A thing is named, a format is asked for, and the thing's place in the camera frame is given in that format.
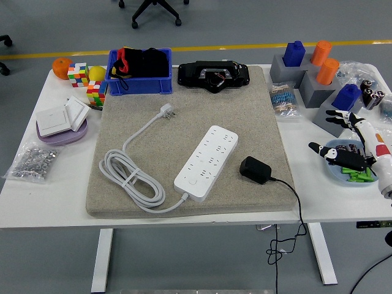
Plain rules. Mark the black plug adapter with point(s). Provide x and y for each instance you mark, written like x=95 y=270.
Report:
x=254 y=170

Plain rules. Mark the blue square peg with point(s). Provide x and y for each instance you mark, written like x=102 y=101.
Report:
x=346 y=98
x=294 y=55

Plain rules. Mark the grey-brown mat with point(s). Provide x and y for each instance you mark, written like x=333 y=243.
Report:
x=183 y=104

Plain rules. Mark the orange cylinder peg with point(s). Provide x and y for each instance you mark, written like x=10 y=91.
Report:
x=327 y=72
x=321 y=53

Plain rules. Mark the white power strip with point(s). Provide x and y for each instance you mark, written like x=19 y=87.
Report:
x=208 y=156

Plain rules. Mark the yellow lemon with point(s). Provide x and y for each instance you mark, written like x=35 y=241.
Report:
x=97 y=73

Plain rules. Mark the bag of blue components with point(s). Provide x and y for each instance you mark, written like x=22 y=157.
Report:
x=387 y=108

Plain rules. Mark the silver bracket under table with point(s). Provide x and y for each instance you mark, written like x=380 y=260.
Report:
x=264 y=227

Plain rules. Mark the light blue plate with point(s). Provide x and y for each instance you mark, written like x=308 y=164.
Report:
x=333 y=171

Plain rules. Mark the large black capacitor bundle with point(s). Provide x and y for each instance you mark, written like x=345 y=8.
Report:
x=372 y=95

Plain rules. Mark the black table control panel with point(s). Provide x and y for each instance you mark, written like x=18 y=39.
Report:
x=367 y=224

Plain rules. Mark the colourful puzzle cube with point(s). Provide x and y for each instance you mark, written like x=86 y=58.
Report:
x=95 y=93
x=78 y=76

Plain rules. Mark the black office chair base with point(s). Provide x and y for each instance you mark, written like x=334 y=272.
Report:
x=6 y=39
x=153 y=4

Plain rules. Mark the orange fruit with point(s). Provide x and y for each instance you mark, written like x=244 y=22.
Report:
x=59 y=69

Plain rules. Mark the bag of metal nuts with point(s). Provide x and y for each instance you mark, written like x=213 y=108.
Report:
x=32 y=160

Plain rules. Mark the clear bag of blue parts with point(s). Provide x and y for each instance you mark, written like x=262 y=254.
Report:
x=352 y=73

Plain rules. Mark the blue plastic bin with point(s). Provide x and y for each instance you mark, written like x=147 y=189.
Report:
x=141 y=85

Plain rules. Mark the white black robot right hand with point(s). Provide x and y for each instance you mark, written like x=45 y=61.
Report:
x=372 y=144

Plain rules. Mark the grey holder block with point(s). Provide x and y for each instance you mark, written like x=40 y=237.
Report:
x=281 y=73
x=321 y=115
x=315 y=95
x=307 y=61

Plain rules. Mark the purple tray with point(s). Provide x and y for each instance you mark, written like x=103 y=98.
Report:
x=65 y=139

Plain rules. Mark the white wall switch panel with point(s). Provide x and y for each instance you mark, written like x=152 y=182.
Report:
x=76 y=111
x=52 y=121

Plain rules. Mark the black capacitors row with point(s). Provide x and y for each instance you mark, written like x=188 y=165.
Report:
x=346 y=146

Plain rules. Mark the bag of resistors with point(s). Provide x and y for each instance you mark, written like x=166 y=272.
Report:
x=283 y=101

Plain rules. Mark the green cylinders pile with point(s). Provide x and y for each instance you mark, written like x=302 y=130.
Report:
x=355 y=177

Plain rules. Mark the white table leg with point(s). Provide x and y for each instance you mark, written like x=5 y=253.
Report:
x=102 y=260
x=321 y=254

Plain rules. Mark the black machine part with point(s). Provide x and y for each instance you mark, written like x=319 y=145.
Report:
x=190 y=75

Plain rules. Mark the black and red cloth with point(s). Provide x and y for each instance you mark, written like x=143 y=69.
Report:
x=147 y=64

